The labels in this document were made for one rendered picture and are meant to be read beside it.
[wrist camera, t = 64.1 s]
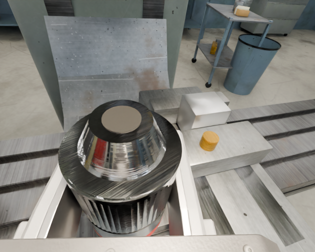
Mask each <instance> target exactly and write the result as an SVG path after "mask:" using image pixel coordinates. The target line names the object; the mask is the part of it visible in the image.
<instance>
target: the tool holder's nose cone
mask: <svg viewBox="0 0 315 252"><path fill-rule="evenodd" d="M165 152H166V138H165V135H164V133H163V131H162V129H161V128H160V126H159V124H158V123H157V121H156V119H155V118H154V116H153V114H152V113H151V111H150V110H149V109H148V108H147V107H146V106H144V105H143V104H141V103H139V102H136V101H132V100H126V99H119V100H112V101H109V102H106V103H103V104H101V105H100V106H98V107H97V108H95V109H94V110H93V111H92V113H91V114H90V116H89V118H88V120H87V123H86V125H85V127H84V129H83V131H82V134H81V136H80V138H79V141H78V145H77V154H78V158H79V160H80V162H81V164H82V165H83V166H84V168H85V169H86V170H87V171H89V172H90V173H91V174H93V175H95V176H97V177H99V178H102V179H105V180H109V181H128V180H133V179H136V178H139V177H142V176H144V175H146V174H147V173H149V172H150V171H152V170H153V169H154V168H155V167H156V166H157V165H158V164H159V163H160V162H161V160H162V159H163V157H164V154H165Z"/></svg>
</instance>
